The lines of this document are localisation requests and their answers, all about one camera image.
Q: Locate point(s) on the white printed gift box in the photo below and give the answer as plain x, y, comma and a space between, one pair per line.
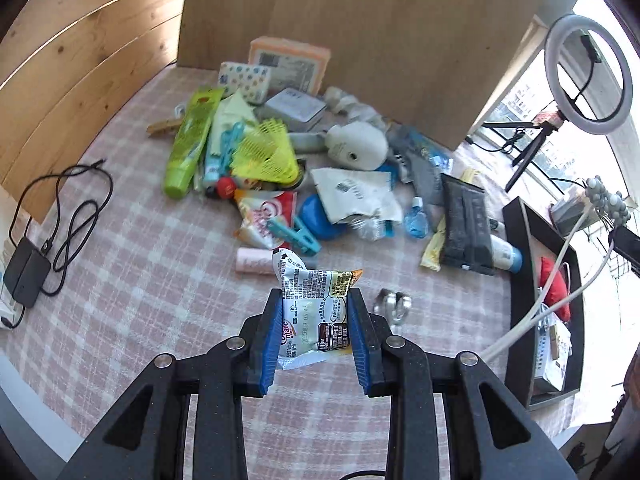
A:
552, 375

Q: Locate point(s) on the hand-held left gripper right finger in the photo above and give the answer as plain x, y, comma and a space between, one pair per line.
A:
362, 340

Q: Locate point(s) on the blue eye drop bottle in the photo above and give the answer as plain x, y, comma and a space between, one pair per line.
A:
416, 220

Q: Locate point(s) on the yellow-green cleaning cloth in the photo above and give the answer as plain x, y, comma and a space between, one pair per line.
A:
230, 110

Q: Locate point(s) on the star print tissue pack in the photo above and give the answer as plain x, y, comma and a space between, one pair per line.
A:
245, 82

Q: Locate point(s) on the pale grey tube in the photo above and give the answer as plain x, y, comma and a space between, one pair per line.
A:
307, 142

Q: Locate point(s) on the green squeeze tube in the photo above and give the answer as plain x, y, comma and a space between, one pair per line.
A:
190, 150

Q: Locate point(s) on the white plug-in night light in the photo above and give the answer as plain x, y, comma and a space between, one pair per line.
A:
357, 145

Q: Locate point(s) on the pink tube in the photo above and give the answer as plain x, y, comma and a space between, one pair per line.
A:
252, 261

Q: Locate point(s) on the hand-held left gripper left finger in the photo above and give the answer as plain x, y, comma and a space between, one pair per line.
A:
267, 340

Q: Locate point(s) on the yellow plastic shuttlecock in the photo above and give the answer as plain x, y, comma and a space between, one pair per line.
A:
270, 155

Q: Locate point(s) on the wooden clothespin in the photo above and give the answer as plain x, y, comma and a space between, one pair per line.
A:
165, 126
555, 342

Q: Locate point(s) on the teal small tube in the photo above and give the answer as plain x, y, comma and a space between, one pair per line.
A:
211, 170

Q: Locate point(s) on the large wooden back board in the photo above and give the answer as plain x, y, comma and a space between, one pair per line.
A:
400, 35

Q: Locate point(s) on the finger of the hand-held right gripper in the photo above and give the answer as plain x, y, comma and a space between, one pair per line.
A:
627, 252

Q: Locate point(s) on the orange wrapped block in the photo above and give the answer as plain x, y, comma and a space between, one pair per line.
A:
290, 62

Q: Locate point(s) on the black power adapter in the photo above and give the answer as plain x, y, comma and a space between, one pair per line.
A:
27, 272

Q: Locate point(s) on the silver coffee sachet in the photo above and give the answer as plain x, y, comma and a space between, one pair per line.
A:
310, 305

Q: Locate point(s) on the grey metal tin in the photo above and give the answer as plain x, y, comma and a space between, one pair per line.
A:
295, 107

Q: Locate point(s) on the crumpled clear blister pack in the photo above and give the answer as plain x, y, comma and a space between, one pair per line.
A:
372, 229

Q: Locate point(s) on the red and white creamer packet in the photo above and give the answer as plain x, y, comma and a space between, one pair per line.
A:
265, 215

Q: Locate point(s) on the pine plank panel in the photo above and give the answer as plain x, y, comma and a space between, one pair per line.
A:
75, 70

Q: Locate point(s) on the crumpled clear plastic wrap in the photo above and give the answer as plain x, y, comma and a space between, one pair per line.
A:
350, 105

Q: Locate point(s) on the potted spider plant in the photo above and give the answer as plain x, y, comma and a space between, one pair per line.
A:
570, 212

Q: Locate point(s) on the red cloth pouch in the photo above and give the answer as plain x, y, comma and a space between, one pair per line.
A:
555, 285

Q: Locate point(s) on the blue round lid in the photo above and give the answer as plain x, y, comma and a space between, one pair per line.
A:
315, 215

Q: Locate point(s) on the red ball toy figure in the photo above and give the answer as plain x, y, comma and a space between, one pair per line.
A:
225, 188

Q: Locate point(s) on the blue foil packet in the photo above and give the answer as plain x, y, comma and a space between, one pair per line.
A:
425, 147

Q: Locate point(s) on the white power strip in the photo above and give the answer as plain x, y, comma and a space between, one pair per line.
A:
7, 310

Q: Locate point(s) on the black rectangular tray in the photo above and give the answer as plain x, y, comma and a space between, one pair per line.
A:
520, 270

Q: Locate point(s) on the grey foil packet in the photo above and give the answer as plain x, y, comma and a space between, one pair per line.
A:
425, 180

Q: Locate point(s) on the white bottle blue cap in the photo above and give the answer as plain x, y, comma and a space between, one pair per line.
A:
505, 254

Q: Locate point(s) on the torn white paper packet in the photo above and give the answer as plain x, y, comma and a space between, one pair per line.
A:
355, 190

